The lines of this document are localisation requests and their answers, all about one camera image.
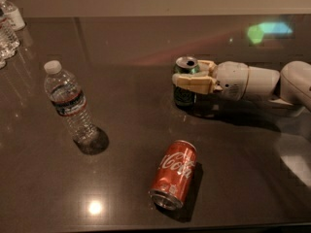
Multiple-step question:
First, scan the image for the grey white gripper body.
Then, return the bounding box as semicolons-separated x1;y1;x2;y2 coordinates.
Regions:
212;61;249;101

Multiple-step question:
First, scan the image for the red Coca-Cola can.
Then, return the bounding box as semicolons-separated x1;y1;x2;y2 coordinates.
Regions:
149;140;197;211

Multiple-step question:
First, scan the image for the white-labelled bottle at back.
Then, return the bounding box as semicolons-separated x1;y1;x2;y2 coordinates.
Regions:
0;0;25;31

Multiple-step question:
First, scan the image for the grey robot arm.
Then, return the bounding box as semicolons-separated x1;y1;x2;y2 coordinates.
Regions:
172;59;311;116

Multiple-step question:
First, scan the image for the clear plastic water bottle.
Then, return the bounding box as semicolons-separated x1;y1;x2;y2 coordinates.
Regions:
44;60;99;146

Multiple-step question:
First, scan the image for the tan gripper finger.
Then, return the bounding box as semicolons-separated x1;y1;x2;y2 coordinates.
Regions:
172;74;223;94
198;60;217;77

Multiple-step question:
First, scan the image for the green soda can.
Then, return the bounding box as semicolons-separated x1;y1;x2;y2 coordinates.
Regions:
172;56;199;110

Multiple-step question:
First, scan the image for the clear water bottle at edge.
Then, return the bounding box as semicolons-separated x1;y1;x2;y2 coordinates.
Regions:
0;9;19;59

